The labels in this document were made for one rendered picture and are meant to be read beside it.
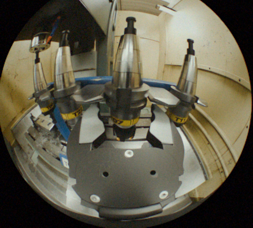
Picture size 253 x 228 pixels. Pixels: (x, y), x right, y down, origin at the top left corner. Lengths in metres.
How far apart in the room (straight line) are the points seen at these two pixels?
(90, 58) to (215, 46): 0.96
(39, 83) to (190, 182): 0.78
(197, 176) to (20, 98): 2.01
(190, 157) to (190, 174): 0.13
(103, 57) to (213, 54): 0.87
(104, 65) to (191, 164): 1.06
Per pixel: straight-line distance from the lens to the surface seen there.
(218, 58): 0.56
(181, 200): 0.79
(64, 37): 0.15
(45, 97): 0.16
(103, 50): 0.77
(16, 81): 1.53
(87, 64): 0.76
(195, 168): 0.62
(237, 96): 0.50
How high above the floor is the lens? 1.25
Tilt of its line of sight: 27 degrees down
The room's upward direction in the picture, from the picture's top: 3 degrees clockwise
